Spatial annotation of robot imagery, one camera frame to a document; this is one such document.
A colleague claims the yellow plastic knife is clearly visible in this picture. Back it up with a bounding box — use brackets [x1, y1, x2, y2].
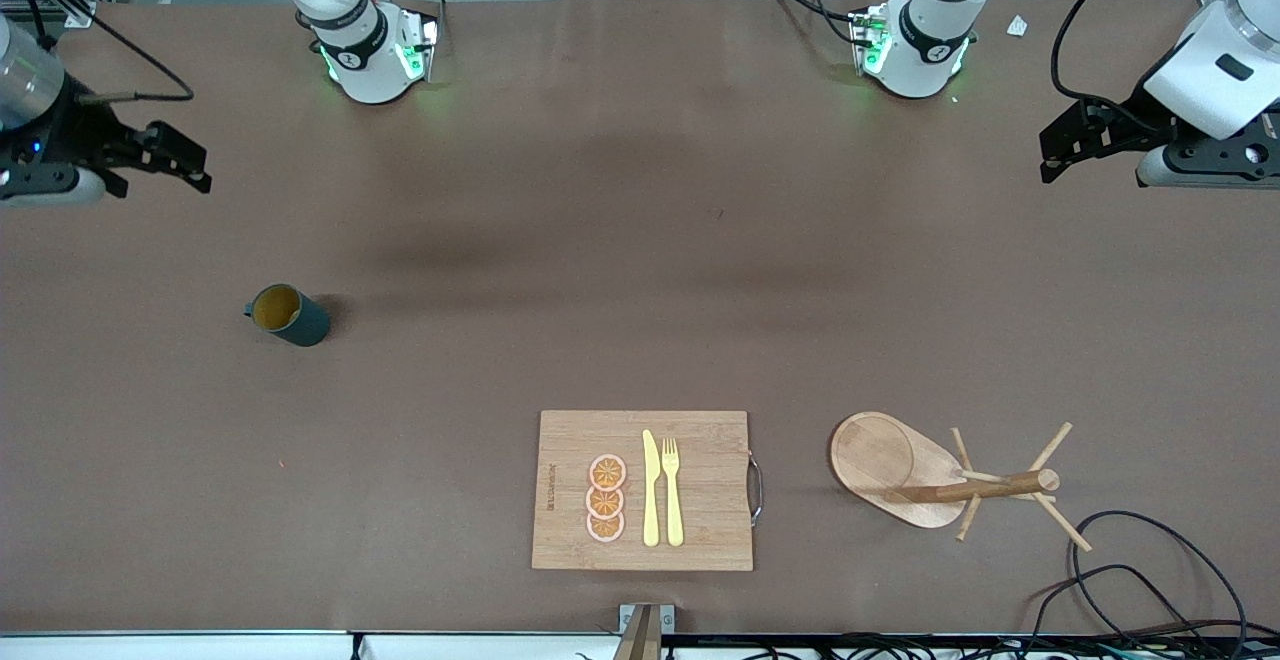
[642, 430, 662, 547]

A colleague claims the bamboo cutting board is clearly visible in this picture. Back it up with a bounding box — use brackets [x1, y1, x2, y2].
[532, 410, 764, 572]

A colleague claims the aluminium profile post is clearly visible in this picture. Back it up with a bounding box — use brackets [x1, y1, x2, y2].
[612, 604, 675, 660]

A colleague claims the yellow plastic fork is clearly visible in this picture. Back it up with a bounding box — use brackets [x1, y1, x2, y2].
[661, 437, 685, 547]

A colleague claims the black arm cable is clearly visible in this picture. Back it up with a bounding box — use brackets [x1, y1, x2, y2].
[20, 0, 193, 103]
[1050, 0, 1181, 131]

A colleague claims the teal cup with handle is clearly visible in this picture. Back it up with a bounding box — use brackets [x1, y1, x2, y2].
[245, 283, 332, 348]

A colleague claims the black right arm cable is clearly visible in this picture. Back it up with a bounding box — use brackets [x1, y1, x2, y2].
[20, 0, 193, 103]

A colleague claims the wooden mug tree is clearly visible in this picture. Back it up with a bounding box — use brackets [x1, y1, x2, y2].
[830, 411, 1093, 553]

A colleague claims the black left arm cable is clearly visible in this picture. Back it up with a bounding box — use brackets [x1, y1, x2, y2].
[1050, 0, 1181, 131]

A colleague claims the black looped cable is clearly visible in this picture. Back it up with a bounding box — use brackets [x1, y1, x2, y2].
[1025, 510, 1251, 660]

